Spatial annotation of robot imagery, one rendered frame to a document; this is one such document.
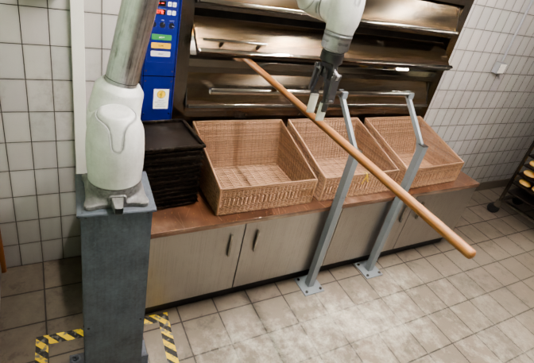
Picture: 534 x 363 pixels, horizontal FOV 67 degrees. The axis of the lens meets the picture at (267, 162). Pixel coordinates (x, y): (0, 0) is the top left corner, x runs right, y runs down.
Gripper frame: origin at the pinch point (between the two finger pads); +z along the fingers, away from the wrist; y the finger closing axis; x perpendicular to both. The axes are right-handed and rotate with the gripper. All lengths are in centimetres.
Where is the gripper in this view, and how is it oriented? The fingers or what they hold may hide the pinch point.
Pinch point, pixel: (316, 108)
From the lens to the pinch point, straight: 141.2
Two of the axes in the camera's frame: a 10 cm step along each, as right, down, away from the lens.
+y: 3.8, 5.2, -7.7
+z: -2.1, 8.6, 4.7
